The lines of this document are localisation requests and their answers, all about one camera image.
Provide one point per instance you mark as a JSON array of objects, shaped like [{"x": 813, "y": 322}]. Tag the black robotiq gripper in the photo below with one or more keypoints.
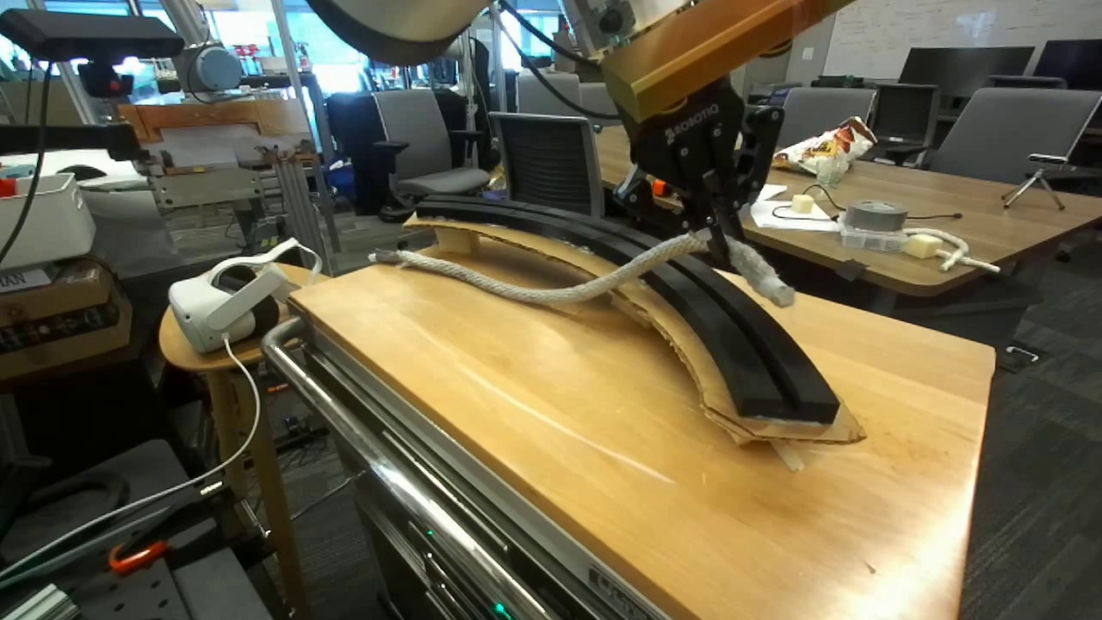
[{"x": 703, "y": 162}]

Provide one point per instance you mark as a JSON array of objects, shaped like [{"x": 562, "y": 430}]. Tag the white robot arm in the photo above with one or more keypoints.
[{"x": 412, "y": 32}]

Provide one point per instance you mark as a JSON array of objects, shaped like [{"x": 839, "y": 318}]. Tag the black curved track object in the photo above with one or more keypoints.
[{"x": 762, "y": 365}]

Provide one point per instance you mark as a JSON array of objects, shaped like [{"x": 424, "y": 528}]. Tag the white paper sheet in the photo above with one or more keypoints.
[{"x": 783, "y": 208}]

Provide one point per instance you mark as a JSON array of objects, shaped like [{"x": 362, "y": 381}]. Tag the long wooden office table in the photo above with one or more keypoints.
[{"x": 956, "y": 205}]

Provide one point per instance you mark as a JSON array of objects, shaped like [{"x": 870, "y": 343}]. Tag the chips snack bag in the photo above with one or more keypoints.
[{"x": 828, "y": 154}]

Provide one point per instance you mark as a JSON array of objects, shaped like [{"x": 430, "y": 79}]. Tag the grey tape roll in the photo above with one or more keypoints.
[{"x": 875, "y": 216}]

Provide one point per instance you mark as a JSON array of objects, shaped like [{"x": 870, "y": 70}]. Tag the dark grey office chair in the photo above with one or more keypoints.
[{"x": 552, "y": 162}]

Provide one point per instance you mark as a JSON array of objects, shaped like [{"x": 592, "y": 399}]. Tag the grey office chair right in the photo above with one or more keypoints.
[{"x": 1010, "y": 132}]

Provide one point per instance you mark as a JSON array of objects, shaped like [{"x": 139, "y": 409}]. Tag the grey office chair left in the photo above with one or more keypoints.
[{"x": 422, "y": 146}]

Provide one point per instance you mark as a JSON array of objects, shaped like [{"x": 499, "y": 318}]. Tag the white VR headset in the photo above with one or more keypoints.
[{"x": 234, "y": 299}]

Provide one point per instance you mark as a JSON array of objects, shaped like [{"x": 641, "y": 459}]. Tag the round wooden stool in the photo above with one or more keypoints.
[{"x": 242, "y": 439}]

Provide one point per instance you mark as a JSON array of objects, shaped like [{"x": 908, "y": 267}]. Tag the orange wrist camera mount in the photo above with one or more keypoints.
[{"x": 696, "y": 45}]

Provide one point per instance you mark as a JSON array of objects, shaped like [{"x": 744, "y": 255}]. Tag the metal cart with handle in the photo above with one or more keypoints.
[{"x": 473, "y": 546}]

